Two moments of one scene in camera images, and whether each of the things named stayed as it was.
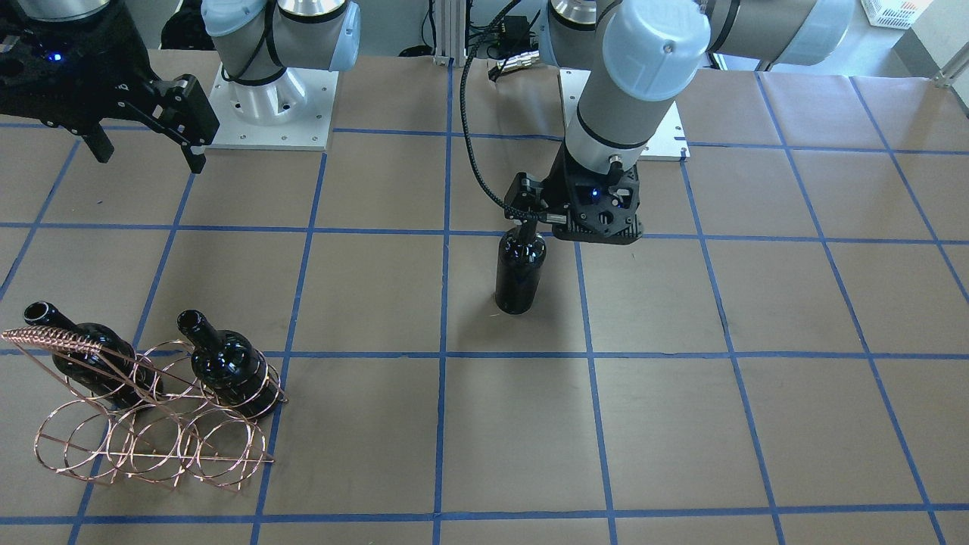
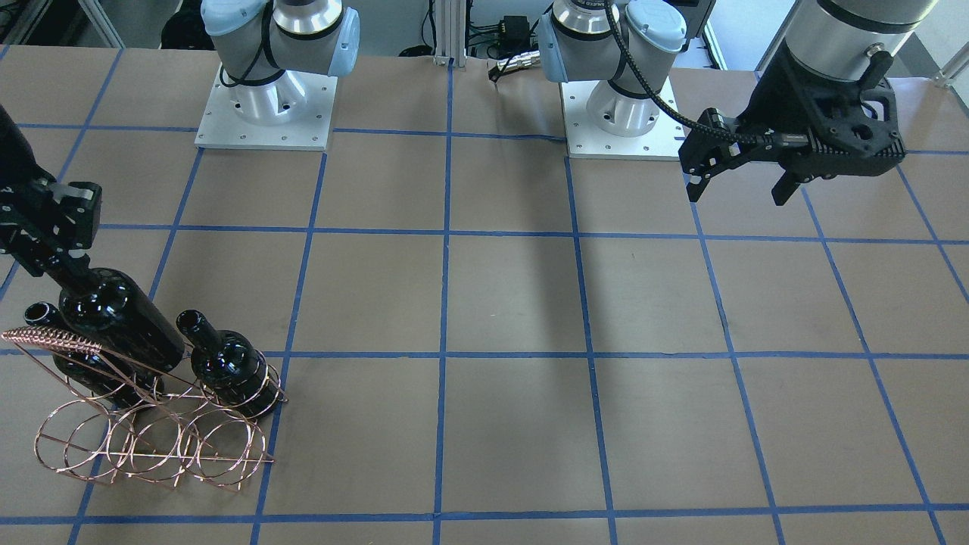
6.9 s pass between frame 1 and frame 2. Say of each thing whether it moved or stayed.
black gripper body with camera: moved
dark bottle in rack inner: stayed
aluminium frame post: stayed
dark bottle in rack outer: stayed
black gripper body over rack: moved
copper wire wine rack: stayed
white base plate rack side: stayed
